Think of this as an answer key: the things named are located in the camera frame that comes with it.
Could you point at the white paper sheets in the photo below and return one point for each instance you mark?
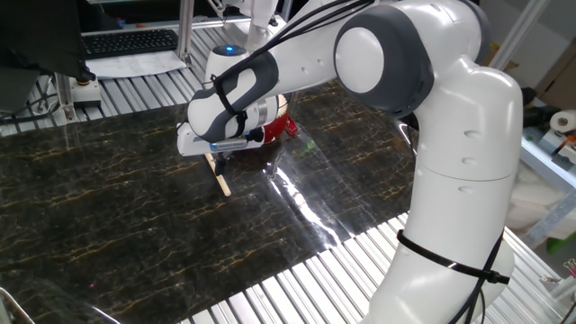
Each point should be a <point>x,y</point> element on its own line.
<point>135,65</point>

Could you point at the white tapered stand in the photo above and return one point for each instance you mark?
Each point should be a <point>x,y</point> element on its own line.
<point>263,22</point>

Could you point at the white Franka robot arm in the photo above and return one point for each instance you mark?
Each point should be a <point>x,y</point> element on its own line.
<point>450,157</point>

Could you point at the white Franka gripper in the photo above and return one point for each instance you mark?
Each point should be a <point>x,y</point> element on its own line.
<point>193,146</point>

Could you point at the slanted aluminium post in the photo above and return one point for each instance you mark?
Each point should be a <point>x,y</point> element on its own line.
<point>522,29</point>

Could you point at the short aluminium profile post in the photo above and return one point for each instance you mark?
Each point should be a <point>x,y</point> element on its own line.
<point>65,96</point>

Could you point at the tall aluminium profile post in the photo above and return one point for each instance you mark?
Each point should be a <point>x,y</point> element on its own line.
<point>185,27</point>

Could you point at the red drum with white skin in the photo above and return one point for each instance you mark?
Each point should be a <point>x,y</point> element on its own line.
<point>276,130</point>

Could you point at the white side table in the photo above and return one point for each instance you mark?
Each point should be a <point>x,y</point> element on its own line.
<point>544,168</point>

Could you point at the green object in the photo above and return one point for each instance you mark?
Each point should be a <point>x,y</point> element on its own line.
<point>562,243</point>

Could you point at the white emergency stop box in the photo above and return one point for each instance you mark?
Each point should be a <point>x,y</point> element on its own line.
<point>85,94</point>

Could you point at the aluminium table leg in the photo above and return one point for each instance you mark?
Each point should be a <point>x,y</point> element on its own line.
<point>551,218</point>

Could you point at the silver camera with blue end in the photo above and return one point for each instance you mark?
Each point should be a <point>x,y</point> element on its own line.
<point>229,145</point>

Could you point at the white toilet paper roll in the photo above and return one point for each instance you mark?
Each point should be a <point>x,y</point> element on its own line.
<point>563,121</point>

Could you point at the brown cardboard box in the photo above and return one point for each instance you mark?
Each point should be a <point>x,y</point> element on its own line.
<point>560,85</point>

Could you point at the black marble pattern mat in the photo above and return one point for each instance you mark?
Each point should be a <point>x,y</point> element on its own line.
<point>135,202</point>

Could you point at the black monitor screen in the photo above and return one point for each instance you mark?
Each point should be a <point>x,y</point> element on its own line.
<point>36,31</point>

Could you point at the wooden drumstick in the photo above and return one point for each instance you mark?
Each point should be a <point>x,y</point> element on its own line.
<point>223,182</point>

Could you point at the black keyboard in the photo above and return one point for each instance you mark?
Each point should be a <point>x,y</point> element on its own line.
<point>130,42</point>

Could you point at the orange black device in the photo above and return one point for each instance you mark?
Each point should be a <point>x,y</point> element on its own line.
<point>568,153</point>

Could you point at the small grey white box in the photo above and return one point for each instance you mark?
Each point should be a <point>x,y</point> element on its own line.
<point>551,141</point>

